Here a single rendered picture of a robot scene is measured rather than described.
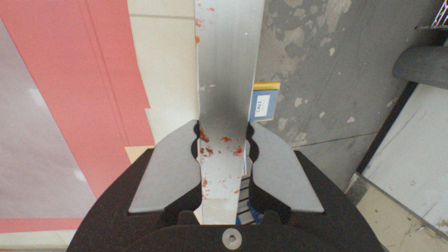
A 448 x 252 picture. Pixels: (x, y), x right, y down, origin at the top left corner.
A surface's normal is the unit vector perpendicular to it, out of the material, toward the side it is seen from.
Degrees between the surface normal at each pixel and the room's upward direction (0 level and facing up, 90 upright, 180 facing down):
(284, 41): 0
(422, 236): 90
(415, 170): 90
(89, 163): 16
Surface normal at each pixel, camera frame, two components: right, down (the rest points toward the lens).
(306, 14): 0.30, 0.47
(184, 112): 0.03, 0.48
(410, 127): -0.95, 0.11
